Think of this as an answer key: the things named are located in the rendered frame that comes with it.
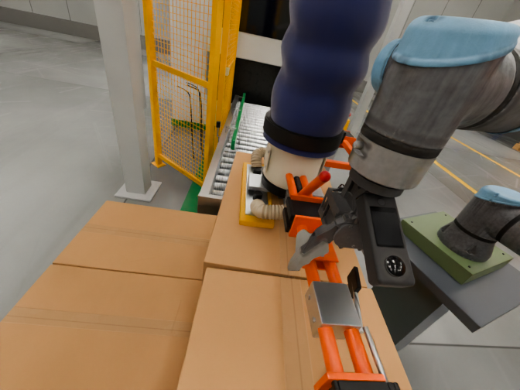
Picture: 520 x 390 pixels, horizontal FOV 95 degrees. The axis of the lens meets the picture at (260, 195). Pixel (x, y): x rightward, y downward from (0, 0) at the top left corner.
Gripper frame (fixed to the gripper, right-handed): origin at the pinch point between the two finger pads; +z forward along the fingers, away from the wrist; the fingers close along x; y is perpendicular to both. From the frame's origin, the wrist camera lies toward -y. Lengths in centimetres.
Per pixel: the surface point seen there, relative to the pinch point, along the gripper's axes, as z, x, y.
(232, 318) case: 13.2, 15.4, -1.4
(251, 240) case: 13.1, 11.9, 19.3
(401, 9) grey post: -81, -167, 356
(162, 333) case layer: 53, 35, 13
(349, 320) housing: -1.1, -0.2, -7.9
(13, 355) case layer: 53, 72, 5
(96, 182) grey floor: 108, 139, 160
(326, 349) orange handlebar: -0.2, 3.8, -11.4
